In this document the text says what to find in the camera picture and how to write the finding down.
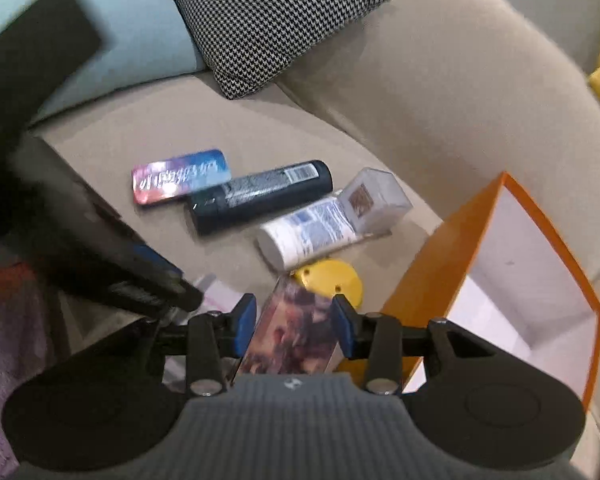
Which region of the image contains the purple patterned cloth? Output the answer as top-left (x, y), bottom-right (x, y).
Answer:
top-left (0, 260), bottom-right (71, 480)

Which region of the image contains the printed picture card box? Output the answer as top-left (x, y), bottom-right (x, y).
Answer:
top-left (232, 276), bottom-right (343, 377)

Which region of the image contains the clear plastic box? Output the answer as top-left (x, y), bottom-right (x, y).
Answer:
top-left (339, 167), bottom-right (414, 236)

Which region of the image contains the white bottle blue label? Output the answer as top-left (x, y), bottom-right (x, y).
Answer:
top-left (257, 191), bottom-right (381, 270)

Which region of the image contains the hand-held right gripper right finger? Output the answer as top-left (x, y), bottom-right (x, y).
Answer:
top-left (331, 294), bottom-right (500, 395)

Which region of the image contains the light blue pillow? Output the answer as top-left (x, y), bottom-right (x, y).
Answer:
top-left (0, 0), bottom-right (208, 123)

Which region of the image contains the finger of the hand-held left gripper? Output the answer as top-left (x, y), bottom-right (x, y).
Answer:
top-left (105, 270), bottom-right (204, 317)
top-left (125, 239), bottom-right (187, 282)

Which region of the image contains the black cylindrical bottle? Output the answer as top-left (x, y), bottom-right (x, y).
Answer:
top-left (186, 160), bottom-right (334, 237)

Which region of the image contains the yellow tape measure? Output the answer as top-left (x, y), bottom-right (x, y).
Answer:
top-left (290, 258), bottom-right (365, 311)

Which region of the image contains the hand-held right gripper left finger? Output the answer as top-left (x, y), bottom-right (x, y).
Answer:
top-left (152, 294), bottom-right (257, 396)

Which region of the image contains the houndstooth pillow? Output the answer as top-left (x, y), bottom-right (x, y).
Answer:
top-left (150, 0), bottom-right (395, 101)

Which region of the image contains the white pink packet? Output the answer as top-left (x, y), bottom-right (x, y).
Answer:
top-left (192, 272), bottom-right (246, 321)

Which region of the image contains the colourful tin case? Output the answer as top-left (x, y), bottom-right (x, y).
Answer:
top-left (131, 149), bottom-right (232, 207)

